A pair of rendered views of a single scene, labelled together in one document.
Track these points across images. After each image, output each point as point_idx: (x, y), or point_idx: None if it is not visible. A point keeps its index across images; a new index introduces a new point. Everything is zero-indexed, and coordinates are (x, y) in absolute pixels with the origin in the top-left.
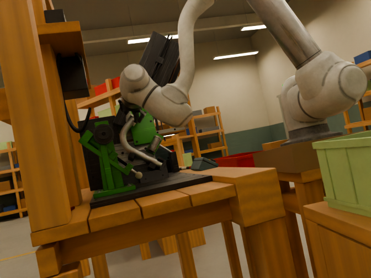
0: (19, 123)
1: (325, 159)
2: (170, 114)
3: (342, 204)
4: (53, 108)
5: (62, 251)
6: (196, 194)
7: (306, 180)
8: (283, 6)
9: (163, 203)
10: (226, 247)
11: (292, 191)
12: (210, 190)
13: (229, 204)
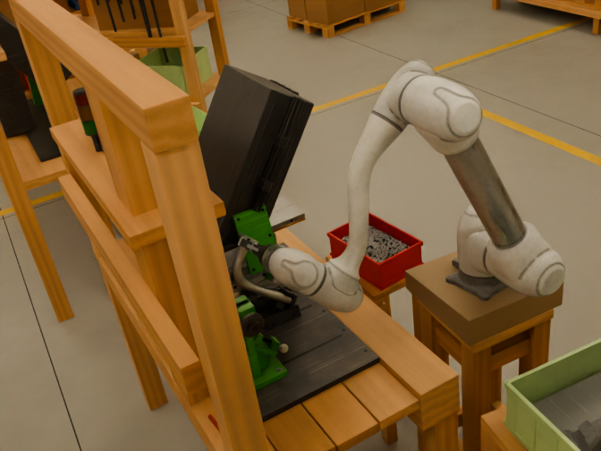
0: (232, 417)
1: (514, 404)
2: (342, 307)
3: (520, 439)
4: (180, 298)
5: None
6: (385, 420)
7: (477, 350)
8: (495, 190)
9: (356, 437)
10: None
11: None
12: (397, 411)
13: None
